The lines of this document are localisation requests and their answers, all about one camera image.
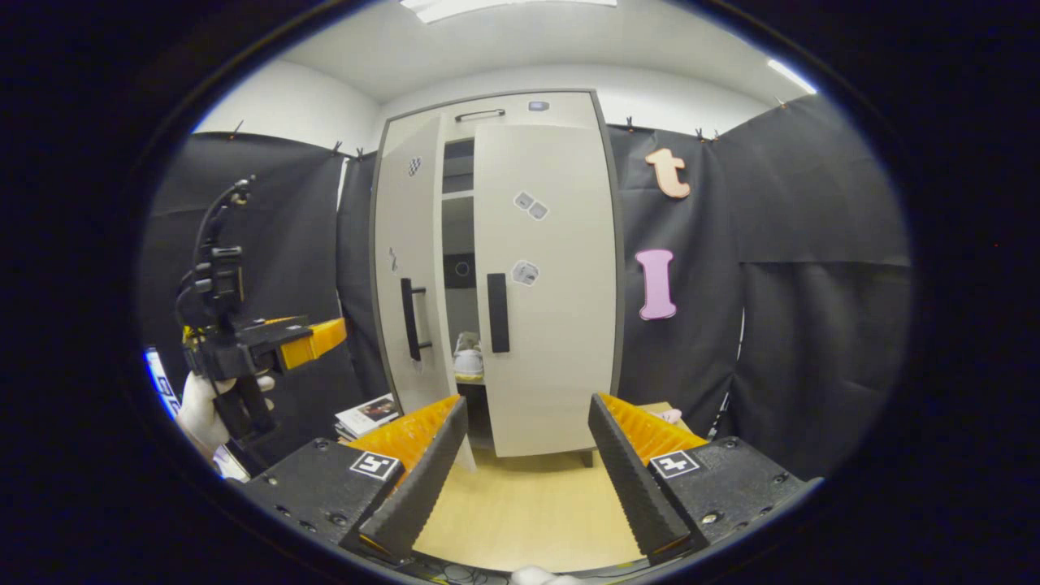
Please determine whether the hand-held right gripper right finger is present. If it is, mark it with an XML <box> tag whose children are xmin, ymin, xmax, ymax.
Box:
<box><xmin>587</xmin><ymin>392</ymin><xmax>810</xmax><ymax>566</ymax></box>

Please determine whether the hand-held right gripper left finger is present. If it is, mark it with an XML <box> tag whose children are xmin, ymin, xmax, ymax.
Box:
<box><xmin>240</xmin><ymin>394</ymin><xmax>471</xmax><ymax>566</ymax></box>

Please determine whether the white shoe yellow sole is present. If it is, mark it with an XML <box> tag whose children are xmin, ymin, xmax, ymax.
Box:
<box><xmin>453</xmin><ymin>331</ymin><xmax>486</xmax><ymax>379</ymax></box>

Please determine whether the grey shoe cabinet door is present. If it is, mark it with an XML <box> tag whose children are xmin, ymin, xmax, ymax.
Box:
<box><xmin>474</xmin><ymin>122</ymin><xmax>620</xmax><ymax>458</ymax></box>
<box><xmin>374</xmin><ymin>110</ymin><xmax>479</xmax><ymax>474</ymax></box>

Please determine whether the grey shoe cabinet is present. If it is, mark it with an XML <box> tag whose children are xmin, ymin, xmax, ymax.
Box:
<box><xmin>370</xmin><ymin>88</ymin><xmax>628</xmax><ymax>470</ymax></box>

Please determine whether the grey cabinet drawer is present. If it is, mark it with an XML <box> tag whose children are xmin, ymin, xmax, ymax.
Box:
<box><xmin>382</xmin><ymin>91</ymin><xmax>600</xmax><ymax>129</ymax></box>

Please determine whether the white cover book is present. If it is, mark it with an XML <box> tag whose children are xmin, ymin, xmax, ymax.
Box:
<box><xmin>334</xmin><ymin>393</ymin><xmax>404</xmax><ymax>440</ymax></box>

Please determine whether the ceiling light panel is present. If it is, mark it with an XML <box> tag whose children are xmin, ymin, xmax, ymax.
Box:
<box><xmin>398</xmin><ymin>0</ymin><xmax>620</xmax><ymax>25</ymax></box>
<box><xmin>766</xmin><ymin>57</ymin><xmax>819</xmax><ymax>96</ymax></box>

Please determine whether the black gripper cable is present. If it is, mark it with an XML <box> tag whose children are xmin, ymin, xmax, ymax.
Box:
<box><xmin>193</xmin><ymin>175</ymin><xmax>255</xmax><ymax>269</ymax></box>

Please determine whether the black cabinet door handle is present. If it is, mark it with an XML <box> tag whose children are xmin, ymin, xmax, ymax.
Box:
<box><xmin>486</xmin><ymin>272</ymin><xmax>512</xmax><ymax>355</ymax></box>
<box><xmin>399</xmin><ymin>277</ymin><xmax>434</xmax><ymax>363</ymax></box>

